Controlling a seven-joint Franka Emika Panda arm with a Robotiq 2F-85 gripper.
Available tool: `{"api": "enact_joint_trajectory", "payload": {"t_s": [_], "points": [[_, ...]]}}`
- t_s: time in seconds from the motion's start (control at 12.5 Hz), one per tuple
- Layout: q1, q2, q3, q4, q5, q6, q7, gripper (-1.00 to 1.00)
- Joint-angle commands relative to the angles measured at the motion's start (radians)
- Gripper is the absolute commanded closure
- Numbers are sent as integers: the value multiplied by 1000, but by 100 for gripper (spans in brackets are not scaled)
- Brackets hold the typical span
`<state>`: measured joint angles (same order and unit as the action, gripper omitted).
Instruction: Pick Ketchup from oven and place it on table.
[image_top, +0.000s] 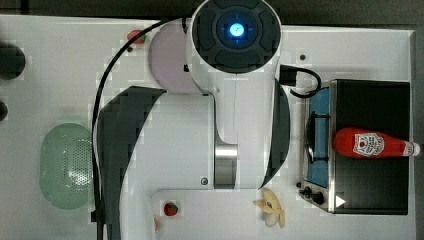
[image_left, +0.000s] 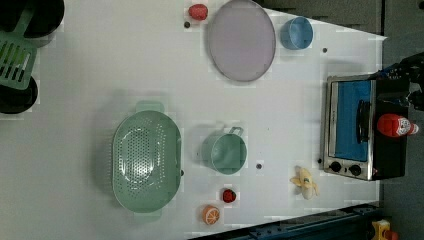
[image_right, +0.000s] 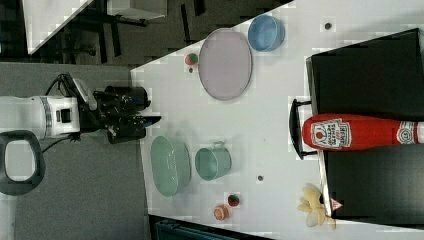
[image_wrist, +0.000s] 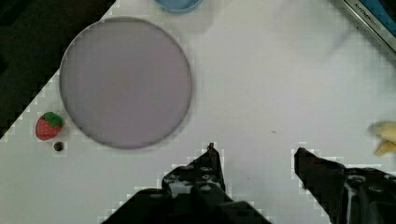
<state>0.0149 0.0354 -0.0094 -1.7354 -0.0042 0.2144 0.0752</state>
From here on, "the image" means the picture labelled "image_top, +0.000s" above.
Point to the lilac round plate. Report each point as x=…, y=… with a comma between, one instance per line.
x=167, y=60

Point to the red ketchup bottle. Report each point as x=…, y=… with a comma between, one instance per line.
x=359, y=143

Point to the red toy strawberry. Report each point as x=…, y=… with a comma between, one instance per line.
x=170, y=209

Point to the peeled toy banana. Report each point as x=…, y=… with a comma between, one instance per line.
x=271, y=207

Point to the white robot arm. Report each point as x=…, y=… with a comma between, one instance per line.
x=231, y=133

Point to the red toy tomato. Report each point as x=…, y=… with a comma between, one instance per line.
x=136, y=33

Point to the black toaster oven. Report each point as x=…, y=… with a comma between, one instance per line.
x=344, y=185

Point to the green oval colander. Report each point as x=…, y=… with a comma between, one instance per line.
x=66, y=178

